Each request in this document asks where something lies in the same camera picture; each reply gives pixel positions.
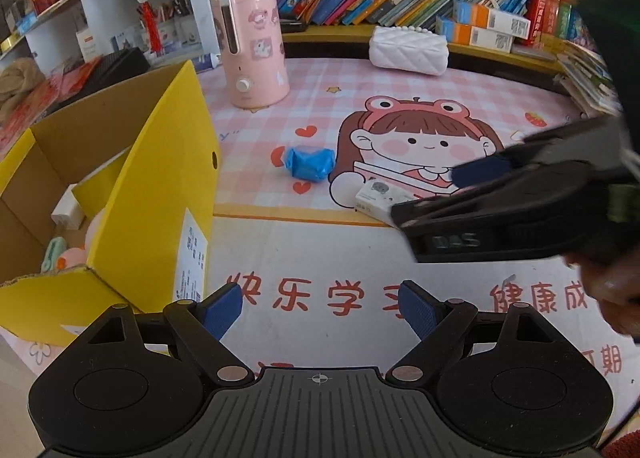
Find pink heart plush toy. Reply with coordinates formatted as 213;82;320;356
85;209;105;259

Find beige cloth bundle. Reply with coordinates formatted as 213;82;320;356
0;57;46;124

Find orange white box upper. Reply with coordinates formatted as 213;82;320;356
452;0;530;40

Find mint green small device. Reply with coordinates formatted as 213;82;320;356
40;237;67;273

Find orange white box lower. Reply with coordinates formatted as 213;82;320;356
435;17;513;52

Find stack of magazines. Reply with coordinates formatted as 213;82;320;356
556;40;623;115

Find yellow cardboard box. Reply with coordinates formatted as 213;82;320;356
1;62;221;346

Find black electric keyboard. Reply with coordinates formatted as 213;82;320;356
50;47;151;112

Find blue candy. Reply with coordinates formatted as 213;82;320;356
284;147;336;183

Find red tassel ornament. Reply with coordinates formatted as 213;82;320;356
137;0;163;54

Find white quilted pouch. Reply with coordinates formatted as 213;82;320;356
369;26;449;76

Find orange white box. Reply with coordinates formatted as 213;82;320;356
452;0;530;40
435;17;513;52

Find pink cartoon humidifier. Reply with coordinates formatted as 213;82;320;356
209;0;290;109

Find red packaging sheets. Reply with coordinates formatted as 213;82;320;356
1;56;103;158

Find small white red box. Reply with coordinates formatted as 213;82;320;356
355;179;414;226

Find person's right hand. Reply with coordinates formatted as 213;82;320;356
564;248;640;340

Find white power adapter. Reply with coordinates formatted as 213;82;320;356
51;184;85;230

